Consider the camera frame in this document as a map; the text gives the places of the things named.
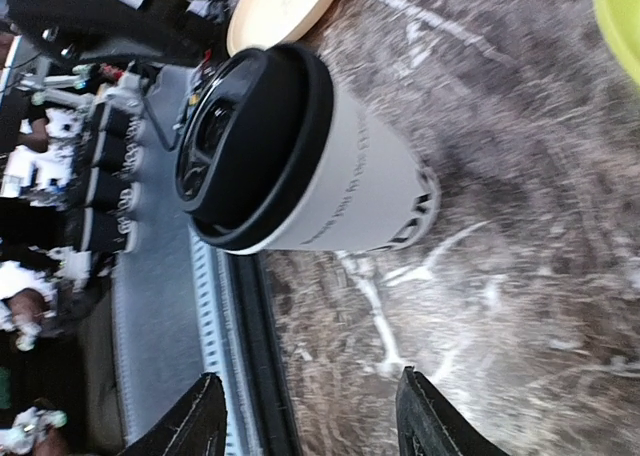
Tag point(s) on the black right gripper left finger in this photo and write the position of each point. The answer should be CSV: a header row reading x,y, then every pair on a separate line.
x,y
195,426

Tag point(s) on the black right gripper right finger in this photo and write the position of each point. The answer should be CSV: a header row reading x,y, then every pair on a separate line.
x,y
428,424

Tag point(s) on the black plastic cup lid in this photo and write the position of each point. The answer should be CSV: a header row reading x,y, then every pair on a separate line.
x,y
253,143

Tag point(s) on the white paper coffee cup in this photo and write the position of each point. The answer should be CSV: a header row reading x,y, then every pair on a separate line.
x,y
370,191

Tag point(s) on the beige round plate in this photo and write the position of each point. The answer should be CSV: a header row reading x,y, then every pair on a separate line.
x,y
266,23

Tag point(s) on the lime green bowl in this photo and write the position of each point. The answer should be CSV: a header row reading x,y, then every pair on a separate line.
x,y
618,22

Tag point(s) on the black front table rail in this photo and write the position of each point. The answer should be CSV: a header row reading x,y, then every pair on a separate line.
x,y
264,368

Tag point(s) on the white slotted cable duct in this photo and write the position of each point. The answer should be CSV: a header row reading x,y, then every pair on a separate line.
x,y
220,344

